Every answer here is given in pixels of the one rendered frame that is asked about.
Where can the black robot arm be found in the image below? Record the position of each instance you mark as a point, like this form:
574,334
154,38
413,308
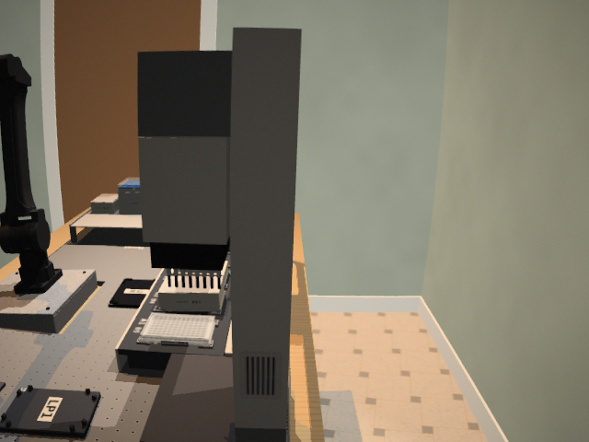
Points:
31,236

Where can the white translucent plate lid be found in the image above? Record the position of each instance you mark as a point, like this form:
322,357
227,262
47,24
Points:
178,327

